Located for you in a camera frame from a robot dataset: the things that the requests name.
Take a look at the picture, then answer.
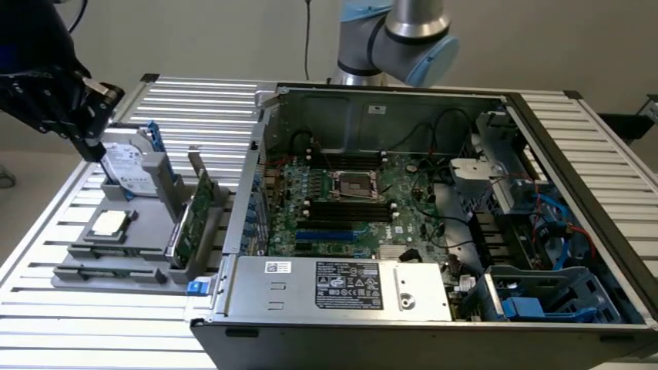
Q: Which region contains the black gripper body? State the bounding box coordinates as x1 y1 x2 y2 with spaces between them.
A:
0 64 107 144

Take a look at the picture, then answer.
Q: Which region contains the dark RAM stick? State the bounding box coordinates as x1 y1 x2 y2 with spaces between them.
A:
76 247 143 258
60 268 159 281

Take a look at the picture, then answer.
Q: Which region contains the black RAM slot bank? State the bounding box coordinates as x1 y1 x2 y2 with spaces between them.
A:
302 197 402 224
303 143 390 170

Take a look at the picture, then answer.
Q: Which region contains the silver CPU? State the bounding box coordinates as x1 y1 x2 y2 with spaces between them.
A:
87 210 136 239

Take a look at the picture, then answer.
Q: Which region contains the green graphics card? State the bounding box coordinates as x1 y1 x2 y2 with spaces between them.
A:
163 144 218 269

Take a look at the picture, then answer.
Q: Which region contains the grey parts rack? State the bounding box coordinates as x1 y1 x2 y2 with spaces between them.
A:
50 144 231 297

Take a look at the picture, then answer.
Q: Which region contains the blue expansion slot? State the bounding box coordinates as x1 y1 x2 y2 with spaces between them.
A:
294 230 357 241

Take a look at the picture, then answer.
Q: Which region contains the CPU socket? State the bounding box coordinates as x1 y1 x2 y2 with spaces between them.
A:
329 169 387 202

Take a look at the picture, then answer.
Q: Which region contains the silver power supply unit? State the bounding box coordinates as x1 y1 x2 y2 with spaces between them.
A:
222 254 454 323

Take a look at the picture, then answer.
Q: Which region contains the green motherboard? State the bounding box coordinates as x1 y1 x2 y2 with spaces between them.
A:
259 148 487 323

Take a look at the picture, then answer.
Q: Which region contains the silver chipset heatsink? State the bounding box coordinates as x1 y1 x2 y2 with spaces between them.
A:
378 244 409 261

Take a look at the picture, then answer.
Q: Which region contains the silver metal drive cage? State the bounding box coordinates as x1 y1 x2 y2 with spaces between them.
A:
447 110 555 216

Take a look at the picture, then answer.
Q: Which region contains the open black PC case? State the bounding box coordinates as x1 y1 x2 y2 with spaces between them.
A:
188 81 658 370

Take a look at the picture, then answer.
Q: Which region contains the blue plastic disk bay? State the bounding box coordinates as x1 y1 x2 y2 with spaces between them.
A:
465 264 629 324

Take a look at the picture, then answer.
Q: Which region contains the hard disk with blue frame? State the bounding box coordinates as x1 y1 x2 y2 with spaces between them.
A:
99 120 164 201

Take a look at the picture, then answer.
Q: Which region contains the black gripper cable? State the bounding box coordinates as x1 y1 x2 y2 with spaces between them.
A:
66 0 90 35

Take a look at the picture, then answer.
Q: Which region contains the black cable on wall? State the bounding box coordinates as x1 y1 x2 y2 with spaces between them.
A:
302 0 314 82

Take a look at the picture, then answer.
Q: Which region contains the black looped wire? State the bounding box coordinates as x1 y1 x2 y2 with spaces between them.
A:
385 107 477 155

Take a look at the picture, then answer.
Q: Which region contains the blue wire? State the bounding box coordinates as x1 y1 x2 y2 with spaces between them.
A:
531 190 601 274

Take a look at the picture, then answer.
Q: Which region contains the red wire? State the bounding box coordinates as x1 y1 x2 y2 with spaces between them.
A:
534 221 601 257

